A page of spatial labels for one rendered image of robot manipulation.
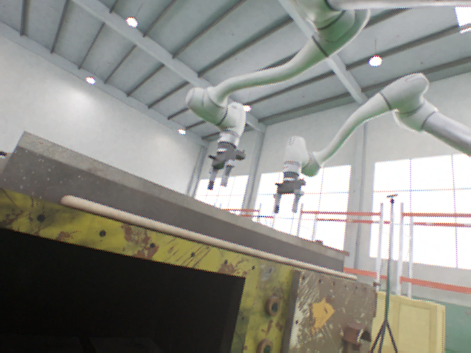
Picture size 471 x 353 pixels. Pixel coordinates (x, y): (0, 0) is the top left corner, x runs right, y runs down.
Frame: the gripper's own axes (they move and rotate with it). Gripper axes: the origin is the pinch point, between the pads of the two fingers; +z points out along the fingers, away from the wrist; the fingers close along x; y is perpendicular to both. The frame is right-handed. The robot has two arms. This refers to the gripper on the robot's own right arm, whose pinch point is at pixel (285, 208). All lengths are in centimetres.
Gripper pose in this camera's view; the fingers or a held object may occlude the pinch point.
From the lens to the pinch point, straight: 123.6
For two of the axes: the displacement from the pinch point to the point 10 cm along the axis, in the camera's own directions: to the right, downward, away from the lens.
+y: -8.4, -3.5, -4.1
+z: -2.2, 9.2, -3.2
